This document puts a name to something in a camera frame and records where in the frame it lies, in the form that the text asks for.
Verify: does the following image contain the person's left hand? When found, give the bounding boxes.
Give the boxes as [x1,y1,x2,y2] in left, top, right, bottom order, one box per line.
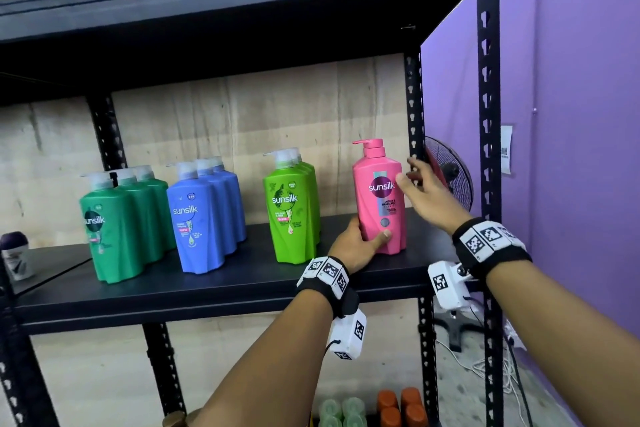
[327,217,394,275]

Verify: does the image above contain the person's right hand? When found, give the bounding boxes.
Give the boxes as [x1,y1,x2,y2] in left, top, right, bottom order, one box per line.
[395,156,474,235]

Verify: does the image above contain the pink pump shampoo bottle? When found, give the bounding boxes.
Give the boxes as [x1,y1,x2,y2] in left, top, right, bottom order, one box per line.
[352,138,407,256]

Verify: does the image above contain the person's right forearm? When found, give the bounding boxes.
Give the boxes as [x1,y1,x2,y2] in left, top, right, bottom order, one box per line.
[484,259,640,427]

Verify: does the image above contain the person's left forearm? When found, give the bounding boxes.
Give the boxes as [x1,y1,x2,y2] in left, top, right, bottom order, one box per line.
[191,287,337,427]

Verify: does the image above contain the black standing fan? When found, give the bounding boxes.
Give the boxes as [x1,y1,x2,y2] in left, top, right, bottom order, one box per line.
[424,136,482,353]

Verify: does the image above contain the left wristband with marker tags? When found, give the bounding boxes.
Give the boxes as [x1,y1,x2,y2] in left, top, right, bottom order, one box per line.
[296,256,360,320]

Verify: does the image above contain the wristband with marker tags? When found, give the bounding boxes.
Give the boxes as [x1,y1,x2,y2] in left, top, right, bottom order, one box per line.
[452,218,534,281]
[296,256,360,320]

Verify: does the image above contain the light green pump shampoo bottle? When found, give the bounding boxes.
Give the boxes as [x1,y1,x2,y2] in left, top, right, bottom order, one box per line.
[263,149,317,265]
[298,154,321,235]
[290,147,319,246]

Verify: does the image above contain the right wristband with marker tags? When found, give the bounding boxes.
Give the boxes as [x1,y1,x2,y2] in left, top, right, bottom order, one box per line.
[452,218,534,281]

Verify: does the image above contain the white paper label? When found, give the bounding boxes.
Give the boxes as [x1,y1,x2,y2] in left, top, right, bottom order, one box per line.
[500,125,514,175]

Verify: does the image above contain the blue pump shampoo bottle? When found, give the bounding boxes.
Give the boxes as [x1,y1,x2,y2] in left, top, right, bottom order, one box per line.
[166,162,225,275]
[210,156,247,244]
[195,159,239,257]

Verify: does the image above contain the black metal shelf rack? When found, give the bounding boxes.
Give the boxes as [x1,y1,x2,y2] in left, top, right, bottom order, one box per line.
[0,0,502,427]

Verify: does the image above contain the purple partition panel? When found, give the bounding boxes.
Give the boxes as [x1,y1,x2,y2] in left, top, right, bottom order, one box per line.
[420,0,640,427]

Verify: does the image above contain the dark green pump shampoo bottle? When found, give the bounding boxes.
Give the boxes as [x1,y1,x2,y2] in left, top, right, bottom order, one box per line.
[110,169,164,265]
[79,174,144,285]
[132,165,177,252]

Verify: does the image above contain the brown round cap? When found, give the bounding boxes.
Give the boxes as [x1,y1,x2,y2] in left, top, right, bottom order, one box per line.
[161,409,202,427]

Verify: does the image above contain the white roll-on deodorant dark cap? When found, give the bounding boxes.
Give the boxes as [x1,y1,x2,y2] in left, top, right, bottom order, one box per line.
[0,232,35,282]

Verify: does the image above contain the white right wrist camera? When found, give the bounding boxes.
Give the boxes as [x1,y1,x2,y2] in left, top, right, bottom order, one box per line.
[427,262,482,313]

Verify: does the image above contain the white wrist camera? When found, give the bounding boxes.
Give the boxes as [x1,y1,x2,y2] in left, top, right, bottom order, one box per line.
[327,309,368,360]
[427,262,482,313]

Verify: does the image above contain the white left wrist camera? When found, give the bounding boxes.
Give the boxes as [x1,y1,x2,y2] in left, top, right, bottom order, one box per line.
[327,309,368,360]

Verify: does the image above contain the white cable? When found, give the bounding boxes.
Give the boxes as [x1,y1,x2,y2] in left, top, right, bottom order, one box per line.
[434,337,533,427]

